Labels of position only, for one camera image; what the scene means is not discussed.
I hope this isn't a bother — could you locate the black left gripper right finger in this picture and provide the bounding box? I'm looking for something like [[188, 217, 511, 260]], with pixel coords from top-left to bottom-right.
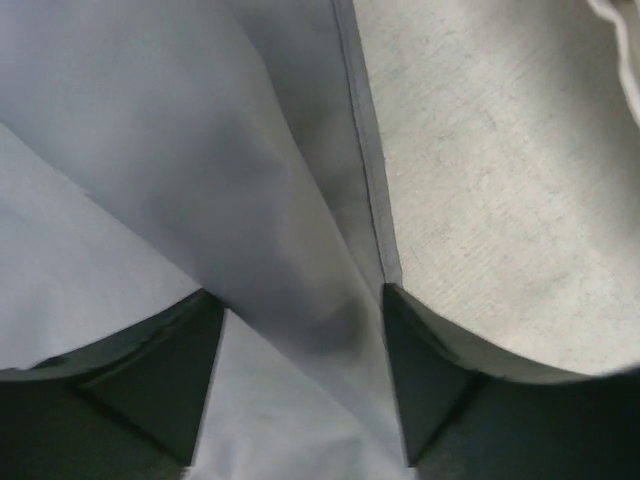
[[382, 283, 639, 479]]

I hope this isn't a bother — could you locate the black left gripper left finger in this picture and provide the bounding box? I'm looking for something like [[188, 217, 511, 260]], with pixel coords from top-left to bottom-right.
[[1, 290, 225, 479]]

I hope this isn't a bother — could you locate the grey pillowcase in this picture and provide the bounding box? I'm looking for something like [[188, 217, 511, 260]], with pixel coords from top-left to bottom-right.
[[1, 1, 413, 479]]

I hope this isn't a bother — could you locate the cream pillow yellow edge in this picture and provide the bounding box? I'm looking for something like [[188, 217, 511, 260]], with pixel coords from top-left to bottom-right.
[[587, 0, 639, 125]]

